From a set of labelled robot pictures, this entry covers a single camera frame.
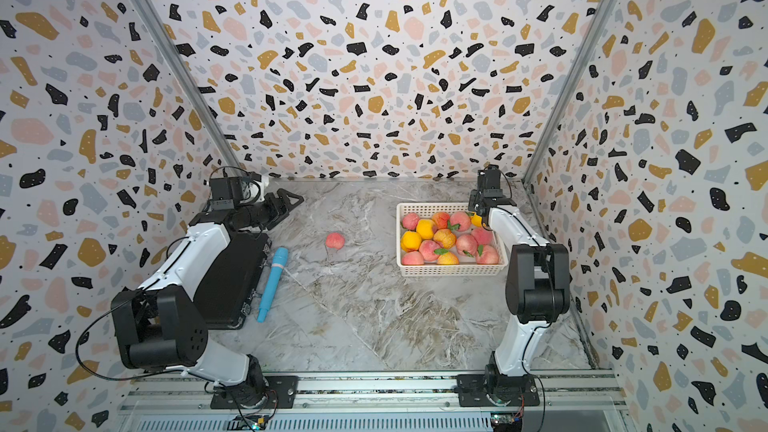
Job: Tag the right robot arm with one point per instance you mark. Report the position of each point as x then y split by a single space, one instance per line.
537 290

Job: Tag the orange pink peach front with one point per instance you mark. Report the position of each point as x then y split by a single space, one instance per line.
447 258

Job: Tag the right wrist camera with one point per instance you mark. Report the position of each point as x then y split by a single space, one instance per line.
489 178

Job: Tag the yellow peach back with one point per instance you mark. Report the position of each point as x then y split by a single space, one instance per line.
426 228

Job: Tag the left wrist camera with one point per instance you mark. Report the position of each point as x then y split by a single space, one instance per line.
232 192

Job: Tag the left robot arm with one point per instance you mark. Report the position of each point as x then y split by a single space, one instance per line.
159 329

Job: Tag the yellow pink peach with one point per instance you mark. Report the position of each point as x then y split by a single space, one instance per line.
445 238

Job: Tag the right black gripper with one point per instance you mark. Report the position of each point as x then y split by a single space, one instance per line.
473 199

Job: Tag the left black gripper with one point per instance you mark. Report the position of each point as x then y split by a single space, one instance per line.
277 212

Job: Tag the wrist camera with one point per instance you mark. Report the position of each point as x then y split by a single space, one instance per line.
489 178
232 192

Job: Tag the orange red lone peach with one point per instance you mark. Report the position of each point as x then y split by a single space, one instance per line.
441 220

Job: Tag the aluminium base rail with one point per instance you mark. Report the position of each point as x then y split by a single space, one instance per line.
559 400

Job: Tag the black case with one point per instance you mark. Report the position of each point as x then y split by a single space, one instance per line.
226 292

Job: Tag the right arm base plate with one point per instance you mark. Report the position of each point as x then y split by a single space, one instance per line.
489 390

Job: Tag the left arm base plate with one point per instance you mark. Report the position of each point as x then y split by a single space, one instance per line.
273 392

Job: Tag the right aluminium corner post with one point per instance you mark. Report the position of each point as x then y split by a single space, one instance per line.
585 51

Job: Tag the white perforated plastic basket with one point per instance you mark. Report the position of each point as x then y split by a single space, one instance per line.
467 265

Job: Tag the blue cylindrical tube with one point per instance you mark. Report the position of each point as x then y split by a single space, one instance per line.
279 262

